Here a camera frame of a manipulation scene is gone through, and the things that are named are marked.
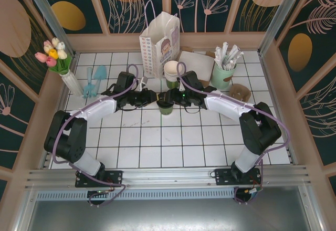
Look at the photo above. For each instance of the aluminium mounting rail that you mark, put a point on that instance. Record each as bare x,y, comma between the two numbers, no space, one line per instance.
168,177

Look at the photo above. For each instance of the aluminium frame post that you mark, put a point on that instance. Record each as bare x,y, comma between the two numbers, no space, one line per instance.
50,13
278,13

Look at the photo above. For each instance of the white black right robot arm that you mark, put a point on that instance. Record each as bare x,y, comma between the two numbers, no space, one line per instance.
225,105

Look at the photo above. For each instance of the black plastic cup lid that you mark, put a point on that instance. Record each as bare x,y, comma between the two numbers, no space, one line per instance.
165,104

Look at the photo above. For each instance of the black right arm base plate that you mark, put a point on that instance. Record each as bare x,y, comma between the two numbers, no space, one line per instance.
223,177

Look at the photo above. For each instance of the white printed paper bag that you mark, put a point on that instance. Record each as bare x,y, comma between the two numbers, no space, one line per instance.
160,47

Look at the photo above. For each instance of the artificial tulip bouquet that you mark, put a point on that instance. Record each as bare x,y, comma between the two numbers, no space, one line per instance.
53,53

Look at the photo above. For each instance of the brown cardboard cup sleeve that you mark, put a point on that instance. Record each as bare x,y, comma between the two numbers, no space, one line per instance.
239,92

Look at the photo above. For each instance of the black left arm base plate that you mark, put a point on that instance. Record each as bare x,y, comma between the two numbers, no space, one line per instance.
113,178

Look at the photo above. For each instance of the white ribbed vase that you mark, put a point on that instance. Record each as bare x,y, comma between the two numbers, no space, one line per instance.
72,84

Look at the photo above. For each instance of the white wrapped straw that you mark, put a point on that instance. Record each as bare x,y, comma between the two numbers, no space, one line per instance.
233,52
225,51
238,60
218,53
236,56

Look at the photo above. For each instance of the small green circuit board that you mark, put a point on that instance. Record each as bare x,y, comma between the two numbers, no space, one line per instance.
254,192

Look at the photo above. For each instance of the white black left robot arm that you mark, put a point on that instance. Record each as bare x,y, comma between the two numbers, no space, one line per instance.
99,110

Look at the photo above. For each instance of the mint green straw holder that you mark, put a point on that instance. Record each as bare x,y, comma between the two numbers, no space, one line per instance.
223,80

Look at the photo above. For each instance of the stack of green paper cups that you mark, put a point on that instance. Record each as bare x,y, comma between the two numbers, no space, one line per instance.
172,69

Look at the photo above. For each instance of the light blue toy shovel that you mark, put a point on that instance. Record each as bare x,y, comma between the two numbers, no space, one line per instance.
100,72

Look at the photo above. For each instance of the green paper coffee cup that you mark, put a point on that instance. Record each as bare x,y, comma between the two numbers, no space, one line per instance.
166,111

